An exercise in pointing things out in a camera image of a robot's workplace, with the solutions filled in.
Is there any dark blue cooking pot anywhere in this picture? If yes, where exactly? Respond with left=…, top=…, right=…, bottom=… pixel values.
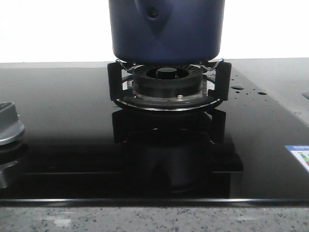
left=109, top=0, right=225, bottom=65

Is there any black pot support grate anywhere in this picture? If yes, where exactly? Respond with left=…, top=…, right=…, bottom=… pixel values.
left=107, top=61, right=232, bottom=112

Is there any black gas burner head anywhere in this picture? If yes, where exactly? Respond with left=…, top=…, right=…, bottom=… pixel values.
left=133, top=65, right=203, bottom=98

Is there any black glass gas hob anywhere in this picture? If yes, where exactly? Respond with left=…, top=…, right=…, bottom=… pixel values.
left=0, top=67, right=309, bottom=206

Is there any silver stove control knob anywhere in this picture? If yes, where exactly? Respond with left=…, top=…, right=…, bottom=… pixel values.
left=0, top=102, right=25, bottom=146

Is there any energy rating label sticker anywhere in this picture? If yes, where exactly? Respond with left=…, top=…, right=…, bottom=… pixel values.
left=285, top=145, right=309, bottom=172

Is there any silver wire pot reducer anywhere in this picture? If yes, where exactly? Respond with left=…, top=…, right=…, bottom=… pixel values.
left=115, top=58, right=224, bottom=73

